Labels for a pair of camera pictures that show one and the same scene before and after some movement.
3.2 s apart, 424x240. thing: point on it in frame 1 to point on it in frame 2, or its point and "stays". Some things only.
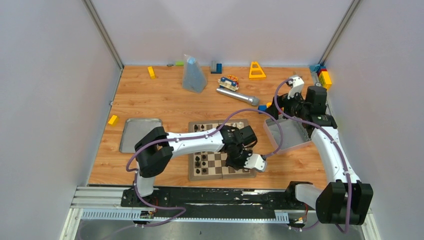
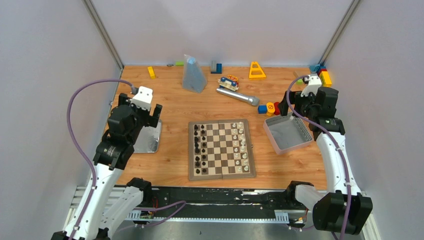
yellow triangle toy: [256, 77] stays
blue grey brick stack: [216, 68] stays
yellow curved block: [151, 72] stays
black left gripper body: [239, 159] to [155, 114]
